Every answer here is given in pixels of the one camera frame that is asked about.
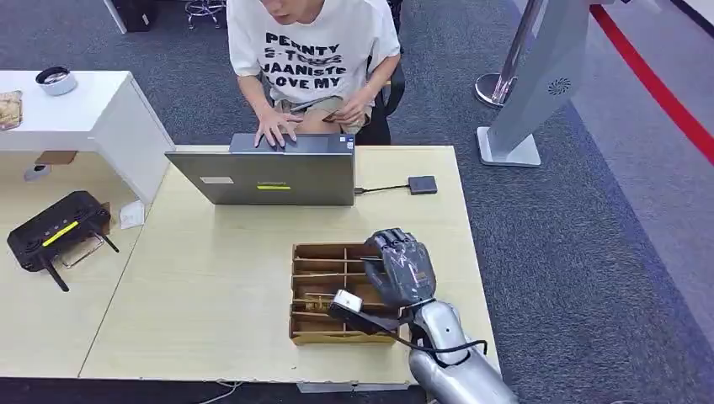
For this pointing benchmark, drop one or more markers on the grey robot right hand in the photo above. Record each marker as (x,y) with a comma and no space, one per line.
(404,270)

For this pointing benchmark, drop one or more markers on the black cabinet with white leg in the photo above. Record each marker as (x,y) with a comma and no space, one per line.
(134,12)

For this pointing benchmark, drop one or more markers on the black square adapter hub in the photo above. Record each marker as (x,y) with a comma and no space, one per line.
(423,184)

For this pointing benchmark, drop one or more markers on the grey kiosk stand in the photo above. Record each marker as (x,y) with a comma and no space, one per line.
(541,72)

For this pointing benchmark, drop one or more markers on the brown pad under table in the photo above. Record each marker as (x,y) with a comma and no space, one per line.
(56,158)

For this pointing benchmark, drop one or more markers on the chrome stanchion post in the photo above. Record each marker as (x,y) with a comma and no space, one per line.
(496,86)

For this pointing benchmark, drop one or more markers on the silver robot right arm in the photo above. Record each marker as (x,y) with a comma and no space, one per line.
(452,351)

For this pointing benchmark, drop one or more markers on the person's left hand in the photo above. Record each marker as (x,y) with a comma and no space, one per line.
(354,110)

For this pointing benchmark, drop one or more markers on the white tape roll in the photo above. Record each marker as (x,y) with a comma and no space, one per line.
(56,81)

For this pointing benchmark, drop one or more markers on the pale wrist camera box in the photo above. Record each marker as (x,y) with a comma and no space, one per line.
(348,301)

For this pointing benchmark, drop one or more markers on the brown packet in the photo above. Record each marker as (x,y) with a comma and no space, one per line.
(9,110)

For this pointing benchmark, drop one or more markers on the white paper tag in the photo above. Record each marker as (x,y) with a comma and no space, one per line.
(132,214)

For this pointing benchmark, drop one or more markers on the white side table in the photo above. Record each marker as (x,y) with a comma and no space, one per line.
(95,117)

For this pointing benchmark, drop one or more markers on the wooden compartment card box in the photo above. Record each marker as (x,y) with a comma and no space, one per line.
(321,279)

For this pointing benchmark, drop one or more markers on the person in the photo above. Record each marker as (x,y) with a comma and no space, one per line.
(307,56)

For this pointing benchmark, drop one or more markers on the clear plastic holder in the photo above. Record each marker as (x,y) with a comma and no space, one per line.
(81,252)

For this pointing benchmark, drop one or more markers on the clear-cased phone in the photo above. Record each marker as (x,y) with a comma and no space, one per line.
(312,104)

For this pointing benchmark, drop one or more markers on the golden card stack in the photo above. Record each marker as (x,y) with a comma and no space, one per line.
(330,117)

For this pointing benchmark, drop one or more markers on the grey round disc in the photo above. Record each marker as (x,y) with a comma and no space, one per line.
(37,172)

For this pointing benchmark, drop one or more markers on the black router with antennas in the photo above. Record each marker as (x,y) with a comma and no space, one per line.
(56,226)

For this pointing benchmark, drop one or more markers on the grey laptop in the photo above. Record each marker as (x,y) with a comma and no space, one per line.
(279,173)

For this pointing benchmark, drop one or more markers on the person's right hand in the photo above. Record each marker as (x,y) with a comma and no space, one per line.
(275,125)

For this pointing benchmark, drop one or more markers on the black office chair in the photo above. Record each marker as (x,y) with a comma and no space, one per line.
(382,111)

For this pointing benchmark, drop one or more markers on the golden card in box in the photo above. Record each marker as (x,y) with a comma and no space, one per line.
(319,304)

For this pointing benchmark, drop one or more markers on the chrome stool base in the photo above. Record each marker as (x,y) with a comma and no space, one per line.
(205,11)

